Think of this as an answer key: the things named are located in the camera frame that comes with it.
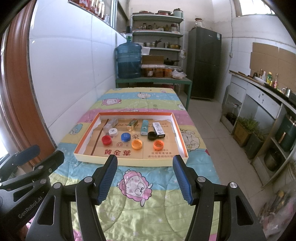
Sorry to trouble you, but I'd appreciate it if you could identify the gold slim box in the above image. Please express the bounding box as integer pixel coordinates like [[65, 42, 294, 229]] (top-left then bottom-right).
[[126, 119, 138, 131]]

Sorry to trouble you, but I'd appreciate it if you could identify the brown wooden door frame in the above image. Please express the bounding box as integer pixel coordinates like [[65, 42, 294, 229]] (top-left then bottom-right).
[[1, 1, 56, 168]]

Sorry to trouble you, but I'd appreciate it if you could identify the white kitchen counter cabinet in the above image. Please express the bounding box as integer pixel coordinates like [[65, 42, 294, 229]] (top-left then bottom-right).
[[220, 72, 295, 186]]

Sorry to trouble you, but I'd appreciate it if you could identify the green metal table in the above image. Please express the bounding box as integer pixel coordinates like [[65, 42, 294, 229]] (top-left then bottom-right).
[[115, 77, 193, 110]]

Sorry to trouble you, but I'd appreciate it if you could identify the blue bottle cap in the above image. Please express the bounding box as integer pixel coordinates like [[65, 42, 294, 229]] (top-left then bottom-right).
[[121, 133, 131, 142]]

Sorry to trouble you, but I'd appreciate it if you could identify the white cartoon slim box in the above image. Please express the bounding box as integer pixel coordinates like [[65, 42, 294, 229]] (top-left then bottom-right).
[[152, 122, 166, 138]]

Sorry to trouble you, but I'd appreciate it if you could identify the black bottle cap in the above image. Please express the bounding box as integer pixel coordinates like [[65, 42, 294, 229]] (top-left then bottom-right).
[[147, 131, 158, 141]]

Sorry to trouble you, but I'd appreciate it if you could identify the potted green plant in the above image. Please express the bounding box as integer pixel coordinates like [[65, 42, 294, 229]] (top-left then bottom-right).
[[233, 116, 259, 147]]

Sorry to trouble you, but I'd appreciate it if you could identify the black refrigerator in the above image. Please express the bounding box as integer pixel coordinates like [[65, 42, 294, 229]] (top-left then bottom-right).
[[186, 27, 222, 99]]

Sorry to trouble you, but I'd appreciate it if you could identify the light orange bottle cap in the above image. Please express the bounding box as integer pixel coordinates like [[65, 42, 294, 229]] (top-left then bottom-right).
[[132, 139, 142, 150]]

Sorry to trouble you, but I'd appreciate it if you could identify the white wall shelf unit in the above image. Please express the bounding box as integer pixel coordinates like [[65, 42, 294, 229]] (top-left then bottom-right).
[[130, 8, 185, 69]]

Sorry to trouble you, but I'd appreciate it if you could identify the white bottle cap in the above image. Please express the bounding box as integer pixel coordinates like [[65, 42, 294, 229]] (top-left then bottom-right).
[[108, 128, 118, 137]]

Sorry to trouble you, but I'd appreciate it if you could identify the shallow orange-rimmed cardboard tray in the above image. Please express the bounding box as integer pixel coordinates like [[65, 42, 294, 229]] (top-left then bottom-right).
[[73, 111, 189, 167]]

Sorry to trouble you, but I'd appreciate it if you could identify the teal slim box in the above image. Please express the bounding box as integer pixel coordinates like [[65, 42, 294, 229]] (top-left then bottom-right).
[[140, 120, 149, 136]]

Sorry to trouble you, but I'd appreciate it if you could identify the dark orange bottle cap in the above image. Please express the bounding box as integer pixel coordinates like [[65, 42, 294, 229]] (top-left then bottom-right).
[[153, 140, 164, 151]]

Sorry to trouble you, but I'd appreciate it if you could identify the red bottle cap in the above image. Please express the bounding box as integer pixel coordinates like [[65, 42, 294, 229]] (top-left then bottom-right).
[[101, 135, 112, 146]]

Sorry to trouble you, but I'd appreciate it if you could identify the colourful cartoon quilt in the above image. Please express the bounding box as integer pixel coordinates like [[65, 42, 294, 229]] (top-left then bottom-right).
[[50, 88, 220, 240]]

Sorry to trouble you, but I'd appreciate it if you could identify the blue water jug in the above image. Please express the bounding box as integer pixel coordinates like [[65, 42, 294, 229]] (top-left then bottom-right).
[[116, 26, 142, 79]]

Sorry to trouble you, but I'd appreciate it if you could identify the silver patterned slim box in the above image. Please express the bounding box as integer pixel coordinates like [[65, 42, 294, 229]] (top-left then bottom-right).
[[103, 118, 118, 133]]

